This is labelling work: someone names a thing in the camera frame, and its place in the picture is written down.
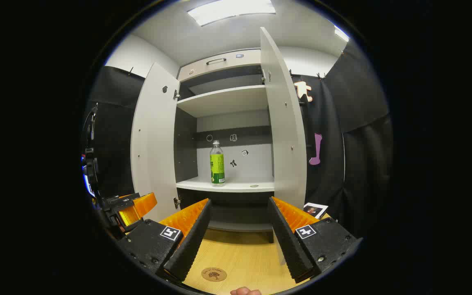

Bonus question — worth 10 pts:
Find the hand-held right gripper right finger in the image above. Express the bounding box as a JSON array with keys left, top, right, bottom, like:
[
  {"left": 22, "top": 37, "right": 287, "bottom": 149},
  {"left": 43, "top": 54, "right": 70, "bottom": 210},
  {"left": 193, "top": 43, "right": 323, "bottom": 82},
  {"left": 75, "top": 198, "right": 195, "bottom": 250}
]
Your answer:
[{"left": 267, "top": 196, "right": 363, "bottom": 284}]

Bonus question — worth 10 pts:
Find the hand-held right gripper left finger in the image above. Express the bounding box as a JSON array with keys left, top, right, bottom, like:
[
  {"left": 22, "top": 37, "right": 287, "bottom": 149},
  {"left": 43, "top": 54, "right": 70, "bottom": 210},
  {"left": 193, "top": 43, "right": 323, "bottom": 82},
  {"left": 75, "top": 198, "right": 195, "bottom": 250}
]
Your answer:
[{"left": 117, "top": 198, "right": 212, "bottom": 283}]

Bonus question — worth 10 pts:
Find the round brown coaster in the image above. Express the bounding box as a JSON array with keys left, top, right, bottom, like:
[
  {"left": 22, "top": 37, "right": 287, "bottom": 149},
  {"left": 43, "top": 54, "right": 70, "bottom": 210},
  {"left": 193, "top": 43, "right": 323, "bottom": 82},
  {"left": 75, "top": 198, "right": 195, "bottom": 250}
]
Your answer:
[{"left": 201, "top": 267, "right": 227, "bottom": 282}]

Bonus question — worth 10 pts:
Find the grey cabinet door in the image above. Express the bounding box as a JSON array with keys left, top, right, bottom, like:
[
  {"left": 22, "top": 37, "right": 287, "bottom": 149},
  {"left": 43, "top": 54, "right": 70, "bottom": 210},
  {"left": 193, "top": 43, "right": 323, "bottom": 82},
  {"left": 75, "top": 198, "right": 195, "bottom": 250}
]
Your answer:
[
  {"left": 259, "top": 27, "right": 307, "bottom": 209},
  {"left": 130, "top": 62, "right": 180, "bottom": 222}
]

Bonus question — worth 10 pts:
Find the clear bottle with green label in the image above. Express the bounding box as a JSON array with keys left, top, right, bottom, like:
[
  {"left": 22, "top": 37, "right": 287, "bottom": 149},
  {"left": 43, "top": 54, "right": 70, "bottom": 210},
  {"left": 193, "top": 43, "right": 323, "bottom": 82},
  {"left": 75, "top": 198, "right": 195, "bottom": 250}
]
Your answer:
[{"left": 209, "top": 140, "right": 225, "bottom": 186}]

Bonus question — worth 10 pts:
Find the grey cabinet shelf board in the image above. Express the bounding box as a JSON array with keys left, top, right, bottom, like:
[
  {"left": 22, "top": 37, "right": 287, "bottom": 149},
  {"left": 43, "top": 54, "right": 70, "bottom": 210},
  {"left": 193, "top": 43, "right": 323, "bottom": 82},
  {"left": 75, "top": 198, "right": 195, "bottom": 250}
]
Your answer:
[
  {"left": 176, "top": 176, "right": 275, "bottom": 193},
  {"left": 177, "top": 85, "right": 269, "bottom": 118}
]

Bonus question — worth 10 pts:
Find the grey cabinet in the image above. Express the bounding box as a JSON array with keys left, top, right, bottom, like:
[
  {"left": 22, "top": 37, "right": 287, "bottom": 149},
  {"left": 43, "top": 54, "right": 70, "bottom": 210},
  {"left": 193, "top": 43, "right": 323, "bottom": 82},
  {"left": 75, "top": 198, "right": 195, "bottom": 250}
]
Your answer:
[{"left": 174, "top": 48, "right": 276, "bottom": 244}]

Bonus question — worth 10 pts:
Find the printed photo card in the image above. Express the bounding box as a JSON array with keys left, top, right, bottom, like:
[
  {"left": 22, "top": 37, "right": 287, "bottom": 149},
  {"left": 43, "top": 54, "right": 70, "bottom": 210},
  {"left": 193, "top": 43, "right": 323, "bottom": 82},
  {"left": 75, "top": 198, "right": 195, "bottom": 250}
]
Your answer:
[{"left": 303, "top": 202, "right": 329, "bottom": 220}]

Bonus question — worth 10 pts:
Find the black backdrop cloth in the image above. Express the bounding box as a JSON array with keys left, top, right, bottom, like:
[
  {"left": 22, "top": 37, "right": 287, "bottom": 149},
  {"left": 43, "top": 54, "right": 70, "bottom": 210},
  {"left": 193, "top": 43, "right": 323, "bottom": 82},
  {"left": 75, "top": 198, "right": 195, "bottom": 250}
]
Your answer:
[{"left": 84, "top": 41, "right": 394, "bottom": 240}]

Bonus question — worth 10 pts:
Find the grey drawer front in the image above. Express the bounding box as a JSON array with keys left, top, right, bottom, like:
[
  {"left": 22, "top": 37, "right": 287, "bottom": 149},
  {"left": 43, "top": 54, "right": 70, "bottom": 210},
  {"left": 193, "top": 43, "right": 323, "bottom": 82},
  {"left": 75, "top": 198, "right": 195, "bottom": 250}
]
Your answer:
[{"left": 177, "top": 49, "right": 262, "bottom": 82}]

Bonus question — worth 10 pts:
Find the large ceiling light panel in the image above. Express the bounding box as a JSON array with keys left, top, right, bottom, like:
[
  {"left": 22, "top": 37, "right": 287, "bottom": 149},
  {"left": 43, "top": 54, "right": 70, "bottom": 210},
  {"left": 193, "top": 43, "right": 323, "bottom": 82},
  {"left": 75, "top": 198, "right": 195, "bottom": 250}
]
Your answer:
[{"left": 187, "top": 0, "right": 277, "bottom": 27}]

